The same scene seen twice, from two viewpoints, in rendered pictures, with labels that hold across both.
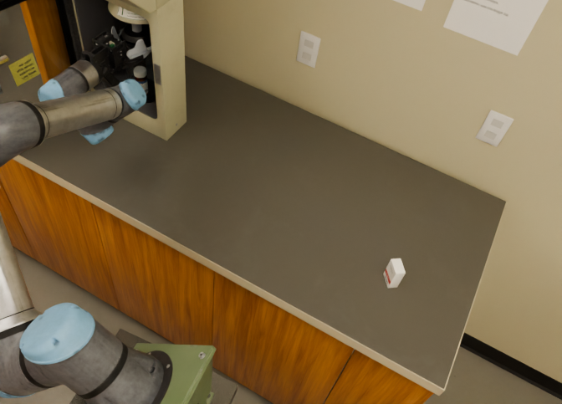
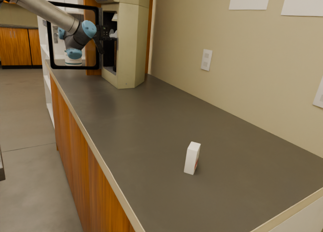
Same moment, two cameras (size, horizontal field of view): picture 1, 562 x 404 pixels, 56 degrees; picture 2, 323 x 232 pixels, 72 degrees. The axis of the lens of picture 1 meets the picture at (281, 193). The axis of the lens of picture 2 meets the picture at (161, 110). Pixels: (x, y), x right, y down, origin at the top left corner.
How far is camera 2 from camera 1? 107 cm
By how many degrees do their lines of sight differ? 41
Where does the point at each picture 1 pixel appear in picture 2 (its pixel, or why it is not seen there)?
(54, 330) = not seen: outside the picture
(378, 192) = (221, 132)
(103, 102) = (65, 14)
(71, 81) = not seen: hidden behind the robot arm
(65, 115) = not seen: outside the picture
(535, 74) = not seen: outside the picture
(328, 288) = (134, 153)
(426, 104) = (272, 82)
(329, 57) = (216, 62)
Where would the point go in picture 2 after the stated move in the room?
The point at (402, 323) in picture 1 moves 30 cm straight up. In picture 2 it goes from (176, 197) to (194, 75)
